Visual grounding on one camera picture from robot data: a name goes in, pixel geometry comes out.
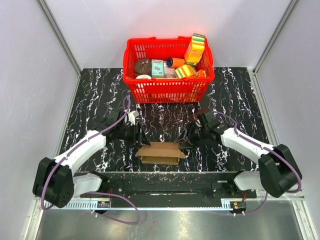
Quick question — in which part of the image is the brown cardboard box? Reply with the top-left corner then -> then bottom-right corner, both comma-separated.
135,142 -> 186,165

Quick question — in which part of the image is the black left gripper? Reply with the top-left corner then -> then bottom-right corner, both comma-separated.
116,122 -> 151,149

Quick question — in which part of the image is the aluminium frame rail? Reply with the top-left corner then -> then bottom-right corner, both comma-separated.
36,0 -> 82,74

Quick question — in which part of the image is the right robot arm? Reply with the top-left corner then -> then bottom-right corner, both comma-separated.
174,110 -> 303,198

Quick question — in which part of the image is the pink small box in basket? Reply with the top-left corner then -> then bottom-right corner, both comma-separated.
163,61 -> 176,78

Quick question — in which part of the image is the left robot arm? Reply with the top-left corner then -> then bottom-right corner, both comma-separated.
32,110 -> 151,210

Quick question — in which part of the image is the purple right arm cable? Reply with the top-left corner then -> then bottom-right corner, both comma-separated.
214,111 -> 303,216

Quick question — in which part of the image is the red plastic shopping basket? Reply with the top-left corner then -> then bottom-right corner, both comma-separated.
123,36 -> 215,104

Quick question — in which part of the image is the small orange packet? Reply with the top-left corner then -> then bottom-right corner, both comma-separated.
194,69 -> 207,78

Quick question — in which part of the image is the white round lid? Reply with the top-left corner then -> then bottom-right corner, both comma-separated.
136,74 -> 152,80

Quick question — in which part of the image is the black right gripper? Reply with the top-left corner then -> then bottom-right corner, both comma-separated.
174,121 -> 209,151

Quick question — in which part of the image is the teal snack box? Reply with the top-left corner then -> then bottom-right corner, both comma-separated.
151,59 -> 164,78

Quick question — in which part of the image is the orange tube with blue cap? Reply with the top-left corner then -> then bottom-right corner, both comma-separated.
166,57 -> 185,69

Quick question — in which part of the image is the yellow green striped box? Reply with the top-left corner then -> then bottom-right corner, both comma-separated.
174,64 -> 197,79

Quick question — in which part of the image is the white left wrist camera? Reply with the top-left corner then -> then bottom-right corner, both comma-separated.
123,110 -> 139,126

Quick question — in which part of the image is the tall orange yellow carton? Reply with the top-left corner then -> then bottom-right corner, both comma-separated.
184,33 -> 205,66

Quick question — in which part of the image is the brown round cookie pack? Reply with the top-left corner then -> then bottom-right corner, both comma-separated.
134,58 -> 152,76

